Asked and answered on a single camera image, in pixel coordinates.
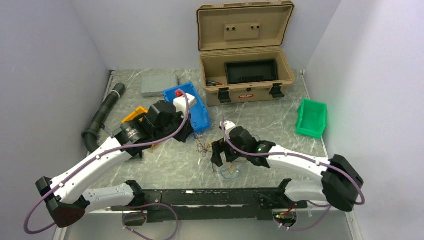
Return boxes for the blue wires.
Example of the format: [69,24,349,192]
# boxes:
[218,162,243,181]

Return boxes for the tan open toolbox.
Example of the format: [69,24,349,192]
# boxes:
[196,0,296,107]

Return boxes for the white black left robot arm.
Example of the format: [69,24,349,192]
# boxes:
[36,96,195,228]

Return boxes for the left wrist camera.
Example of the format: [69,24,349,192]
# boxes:
[172,89,197,116]

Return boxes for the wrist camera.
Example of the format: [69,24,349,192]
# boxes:
[219,120,237,132]
[172,89,197,116]

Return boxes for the tools inside toolbox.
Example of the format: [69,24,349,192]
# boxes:
[205,80,224,87]

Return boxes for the grey plastic case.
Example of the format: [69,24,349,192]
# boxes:
[141,74,179,98]

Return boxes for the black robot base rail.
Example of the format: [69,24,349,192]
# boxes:
[110,187,309,223]

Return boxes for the yellow plastic bin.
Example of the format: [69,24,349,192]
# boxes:
[121,106,148,123]

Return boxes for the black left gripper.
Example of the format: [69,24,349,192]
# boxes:
[154,107,195,143]

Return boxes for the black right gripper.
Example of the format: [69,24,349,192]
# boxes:
[211,136,249,167]

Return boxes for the blue plastic bin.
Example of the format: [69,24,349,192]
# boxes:
[162,81,211,134]

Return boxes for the black tray in toolbox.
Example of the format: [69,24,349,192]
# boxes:
[224,59,279,85]

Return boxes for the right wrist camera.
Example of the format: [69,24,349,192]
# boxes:
[219,120,237,132]

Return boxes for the yellow wires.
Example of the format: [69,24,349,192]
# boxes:
[198,139,241,175]

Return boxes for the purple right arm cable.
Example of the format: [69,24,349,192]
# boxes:
[221,115,366,206]

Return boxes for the black corrugated hose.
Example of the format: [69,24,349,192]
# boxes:
[81,82,126,154]

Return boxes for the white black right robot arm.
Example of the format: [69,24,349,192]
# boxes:
[211,121,365,212]

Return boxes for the green plastic bin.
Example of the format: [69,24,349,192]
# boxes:
[295,98,328,139]

